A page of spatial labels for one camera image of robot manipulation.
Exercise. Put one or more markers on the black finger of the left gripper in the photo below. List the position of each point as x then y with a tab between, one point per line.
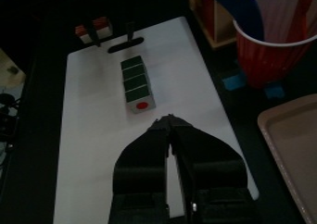
130	31
94	33

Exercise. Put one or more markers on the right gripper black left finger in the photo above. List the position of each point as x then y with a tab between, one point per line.
140	178

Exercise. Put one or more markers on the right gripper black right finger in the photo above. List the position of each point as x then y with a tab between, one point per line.
218	184

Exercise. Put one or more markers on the red and white sushi piece toy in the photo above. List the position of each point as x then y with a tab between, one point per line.
104	27

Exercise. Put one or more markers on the white plastic cutting board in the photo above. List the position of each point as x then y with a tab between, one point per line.
95	126

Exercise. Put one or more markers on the wooden box with red drawer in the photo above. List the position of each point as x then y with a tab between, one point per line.
214	21

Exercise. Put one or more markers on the blue tape piece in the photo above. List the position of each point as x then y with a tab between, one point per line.
235	81
274	90

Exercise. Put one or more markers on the red plastic cup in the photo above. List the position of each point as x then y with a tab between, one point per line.
268	61

